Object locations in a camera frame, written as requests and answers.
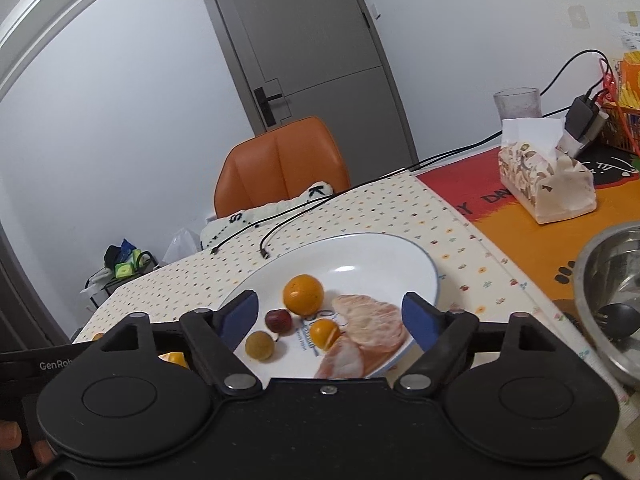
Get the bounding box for person's left hand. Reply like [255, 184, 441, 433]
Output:
[0, 419, 57, 468]

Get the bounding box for black cable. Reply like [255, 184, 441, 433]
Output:
[259, 130, 568, 260]
[210, 125, 568, 255]

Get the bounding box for black metal rack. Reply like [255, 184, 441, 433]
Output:
[82, 250, 158, 311]

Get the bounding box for clear glass cup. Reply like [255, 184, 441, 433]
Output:
[494, 88, 543, 126]

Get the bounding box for peeled citrus half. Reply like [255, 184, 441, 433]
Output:
[313, 335, 363, 380]
[332, 294, 407, 361]

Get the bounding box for steel bowl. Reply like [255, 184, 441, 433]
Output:
[573, 222, 640, 386]

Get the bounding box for white plate with blue rim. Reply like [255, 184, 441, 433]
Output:
[217, 232, 441, 381]

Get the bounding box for large orange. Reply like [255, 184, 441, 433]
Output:
[283, 274, 324, 317]

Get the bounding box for orange chair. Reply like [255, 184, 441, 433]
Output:
[214, 116, 351, 218]

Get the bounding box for black door handle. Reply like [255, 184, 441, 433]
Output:
[253, 87, 283, 127]

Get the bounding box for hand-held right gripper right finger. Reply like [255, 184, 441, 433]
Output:
[392, 291, 563, 395]

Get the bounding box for black charger adapter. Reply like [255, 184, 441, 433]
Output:
[565, 95, 608, 156]

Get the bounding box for black spoon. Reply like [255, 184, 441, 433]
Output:
[592, 302, 640, 342]

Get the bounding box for wire basket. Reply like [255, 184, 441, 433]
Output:
[600, 55, 640, 153]

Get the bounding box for patterned tissue box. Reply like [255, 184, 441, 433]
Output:
[498, 119, 597, 224]

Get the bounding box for grey door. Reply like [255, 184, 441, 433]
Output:
[195, 0, 418, 166]

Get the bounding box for white door frame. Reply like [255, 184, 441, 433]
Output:
[0, 0, 166, 106]

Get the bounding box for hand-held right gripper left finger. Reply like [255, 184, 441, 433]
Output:
[99, 289, 264, 395]

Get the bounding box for red and orange table mat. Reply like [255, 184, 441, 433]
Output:
[417, 147, 640, 321]

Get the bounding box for floral dotted tablecloth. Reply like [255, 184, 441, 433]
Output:
[72, 172, 640, 480]

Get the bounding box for brown-green round fruit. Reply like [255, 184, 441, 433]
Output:
[245, 330, 276, 362]

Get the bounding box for white cloth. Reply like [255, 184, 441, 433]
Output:
[80, 267, 115, 295]

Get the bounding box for clear plastic bag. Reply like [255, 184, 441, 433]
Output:
[165, 227, 203, 263]

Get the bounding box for green packets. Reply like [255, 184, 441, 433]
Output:
[115, 239, 142, 281]

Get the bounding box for white cushion with black print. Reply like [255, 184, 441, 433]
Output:
[201, 181, 335, 251]

